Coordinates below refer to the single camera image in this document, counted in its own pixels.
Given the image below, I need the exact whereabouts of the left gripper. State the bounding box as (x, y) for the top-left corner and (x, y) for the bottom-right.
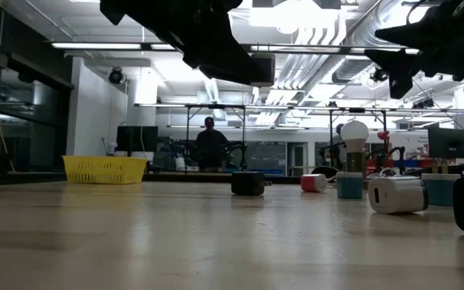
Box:
(98, 0), (258, 86)

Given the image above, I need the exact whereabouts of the plain black cube charger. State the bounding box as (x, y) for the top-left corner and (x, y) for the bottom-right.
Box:
(230, 171), (272, 197)

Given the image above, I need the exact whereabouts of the white silver charger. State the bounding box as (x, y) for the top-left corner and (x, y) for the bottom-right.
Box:
(367, 176), (429, 214)

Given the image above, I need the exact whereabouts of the red and white charger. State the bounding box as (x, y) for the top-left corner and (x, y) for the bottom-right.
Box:
(300, 173), (329, 193)

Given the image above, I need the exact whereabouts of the black ceiling spotlight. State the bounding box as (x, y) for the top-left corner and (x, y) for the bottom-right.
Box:
(108, 67), (126, 85)
(371, 66), (390, 84)

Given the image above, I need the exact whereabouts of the person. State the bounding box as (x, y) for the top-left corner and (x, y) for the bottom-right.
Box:
(193, 116), (230, 172)
(328, 122), (348, 170)

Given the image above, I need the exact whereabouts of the white globe table lamp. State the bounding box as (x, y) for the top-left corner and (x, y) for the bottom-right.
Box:
(339, 119), (371, 176)

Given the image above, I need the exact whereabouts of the black computer monitor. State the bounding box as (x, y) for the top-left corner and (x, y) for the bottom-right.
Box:
(428, 126), (464, 160)
(115, 125), (160, 154)

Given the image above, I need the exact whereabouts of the long ceiling light strip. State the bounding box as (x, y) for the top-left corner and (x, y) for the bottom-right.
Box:
(50, 41), (421, 56)

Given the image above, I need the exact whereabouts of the yellow plastic basket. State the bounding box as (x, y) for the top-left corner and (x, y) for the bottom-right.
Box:
(61, 155), (148, 185)

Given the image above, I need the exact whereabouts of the black background station frame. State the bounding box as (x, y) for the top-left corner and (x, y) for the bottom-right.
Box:
(183, 103), (247, 172)

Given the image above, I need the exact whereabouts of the silver ventilation duct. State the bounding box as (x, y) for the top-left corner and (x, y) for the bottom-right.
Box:
(331, 0), (418, 85)

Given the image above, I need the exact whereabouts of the black metal table frame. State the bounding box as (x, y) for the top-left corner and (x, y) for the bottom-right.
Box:
(0, 171), (312, 185)

